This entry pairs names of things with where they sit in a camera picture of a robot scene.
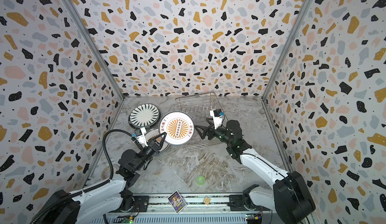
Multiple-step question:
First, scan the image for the aluminium corner post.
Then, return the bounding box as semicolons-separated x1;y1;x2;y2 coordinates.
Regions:
49;0;125;101
261;0;320;101

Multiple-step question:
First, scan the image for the steel wire dish rack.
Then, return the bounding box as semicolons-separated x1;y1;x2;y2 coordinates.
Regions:
175;92;223;151

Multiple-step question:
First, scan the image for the black corrugated cable hose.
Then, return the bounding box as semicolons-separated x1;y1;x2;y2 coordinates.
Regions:
30;129;135;224

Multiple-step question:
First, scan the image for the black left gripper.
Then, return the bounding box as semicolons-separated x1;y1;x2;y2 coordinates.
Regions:
133;132;164;173

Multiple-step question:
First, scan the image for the blue leaf pattern plate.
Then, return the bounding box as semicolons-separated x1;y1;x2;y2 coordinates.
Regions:
128;103;160;128

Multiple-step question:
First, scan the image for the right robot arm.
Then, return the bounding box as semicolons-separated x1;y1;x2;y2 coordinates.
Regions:
195;120;316;224

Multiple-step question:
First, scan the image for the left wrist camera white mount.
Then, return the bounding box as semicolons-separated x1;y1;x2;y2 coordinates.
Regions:
132;127;147;150

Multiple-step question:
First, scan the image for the small wooden block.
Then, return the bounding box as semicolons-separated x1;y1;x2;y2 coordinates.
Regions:
203;196;211;206

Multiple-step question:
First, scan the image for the aluminium corner post left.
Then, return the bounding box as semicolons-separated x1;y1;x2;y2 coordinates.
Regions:
49;0;125;101

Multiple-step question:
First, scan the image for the colourful playing card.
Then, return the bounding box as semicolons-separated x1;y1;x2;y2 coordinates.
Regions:
168;191;187;214

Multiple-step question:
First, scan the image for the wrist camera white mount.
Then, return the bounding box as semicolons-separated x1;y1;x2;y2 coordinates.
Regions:
132;127;147;150
210;108;225;129

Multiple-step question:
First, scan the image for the aluminium corner post right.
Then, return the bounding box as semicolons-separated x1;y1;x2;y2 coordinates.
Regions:
261;0;320;101

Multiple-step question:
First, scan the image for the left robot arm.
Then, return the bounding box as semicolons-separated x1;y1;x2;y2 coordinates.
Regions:
31;132;167;224

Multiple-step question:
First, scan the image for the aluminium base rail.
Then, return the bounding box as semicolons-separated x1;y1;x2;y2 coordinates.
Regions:
111;193;270;215

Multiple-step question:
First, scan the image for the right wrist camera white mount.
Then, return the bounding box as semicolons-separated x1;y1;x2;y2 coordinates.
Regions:
210;108;225;129

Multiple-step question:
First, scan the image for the orange sunburst plate front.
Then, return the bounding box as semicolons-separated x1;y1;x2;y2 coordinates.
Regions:
158;111;195;146

